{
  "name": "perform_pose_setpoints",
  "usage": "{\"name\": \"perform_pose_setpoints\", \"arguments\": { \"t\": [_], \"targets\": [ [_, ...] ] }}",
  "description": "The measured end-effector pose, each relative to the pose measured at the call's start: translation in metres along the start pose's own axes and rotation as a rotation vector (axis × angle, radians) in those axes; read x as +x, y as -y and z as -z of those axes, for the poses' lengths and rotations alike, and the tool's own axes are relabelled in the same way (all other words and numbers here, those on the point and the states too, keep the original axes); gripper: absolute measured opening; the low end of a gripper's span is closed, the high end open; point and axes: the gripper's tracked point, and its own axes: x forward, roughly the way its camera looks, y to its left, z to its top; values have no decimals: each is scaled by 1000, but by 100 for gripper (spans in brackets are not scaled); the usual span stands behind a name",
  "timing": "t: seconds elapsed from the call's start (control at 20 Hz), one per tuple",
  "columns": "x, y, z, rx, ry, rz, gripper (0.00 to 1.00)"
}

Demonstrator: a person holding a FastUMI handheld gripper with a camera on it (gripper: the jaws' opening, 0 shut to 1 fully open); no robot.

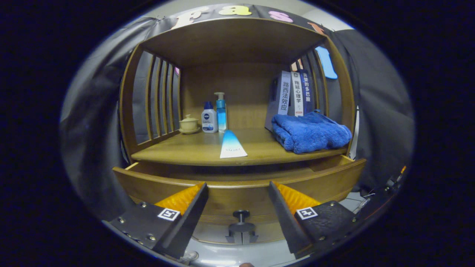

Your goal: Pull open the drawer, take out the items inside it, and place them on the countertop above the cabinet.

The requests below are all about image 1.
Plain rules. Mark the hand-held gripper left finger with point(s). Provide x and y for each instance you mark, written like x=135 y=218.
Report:
x=185 y=226

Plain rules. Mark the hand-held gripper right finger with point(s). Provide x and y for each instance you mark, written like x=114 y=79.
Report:
x=287 y=222

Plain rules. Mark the wooden drawer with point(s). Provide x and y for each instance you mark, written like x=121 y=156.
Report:
x=241 y=196

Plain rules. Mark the blue and white tube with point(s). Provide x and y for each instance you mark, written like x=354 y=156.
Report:
x=231 y=146

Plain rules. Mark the wooden countertop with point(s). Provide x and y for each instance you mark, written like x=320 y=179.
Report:
x=193 y=148

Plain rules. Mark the wooden cabinet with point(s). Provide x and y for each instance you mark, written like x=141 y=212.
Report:
x=237 y=40

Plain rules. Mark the blue towel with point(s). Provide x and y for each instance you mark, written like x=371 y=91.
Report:
x=311 y=133

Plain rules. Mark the cream lidded teacup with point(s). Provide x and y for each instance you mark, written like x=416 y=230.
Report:
x=189 y=124

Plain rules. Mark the white lotion bottle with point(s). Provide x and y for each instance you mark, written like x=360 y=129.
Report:
x=209 y=119

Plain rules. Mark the blue pump bottle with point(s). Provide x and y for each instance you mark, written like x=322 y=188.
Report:
x=221 y=115

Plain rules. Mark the orange and black tool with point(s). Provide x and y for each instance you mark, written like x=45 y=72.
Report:
x=397 y=178

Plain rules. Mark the grey book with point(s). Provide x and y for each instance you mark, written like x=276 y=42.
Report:
x=276 y=96

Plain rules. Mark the white book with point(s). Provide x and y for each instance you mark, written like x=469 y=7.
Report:
x=296 y=94

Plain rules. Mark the black backdrop cloth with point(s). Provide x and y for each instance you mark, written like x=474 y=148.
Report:
x=378 y=111

